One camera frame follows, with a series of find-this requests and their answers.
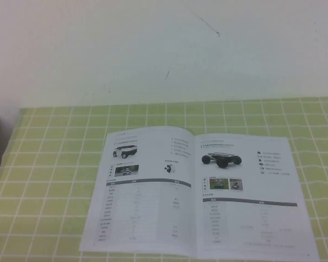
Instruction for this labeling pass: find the white product brochure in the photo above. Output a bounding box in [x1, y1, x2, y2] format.
[79, 126, 321, 262]

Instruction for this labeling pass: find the green checked tablecloth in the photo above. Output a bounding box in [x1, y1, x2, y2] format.
[0, 97, 328, 262]

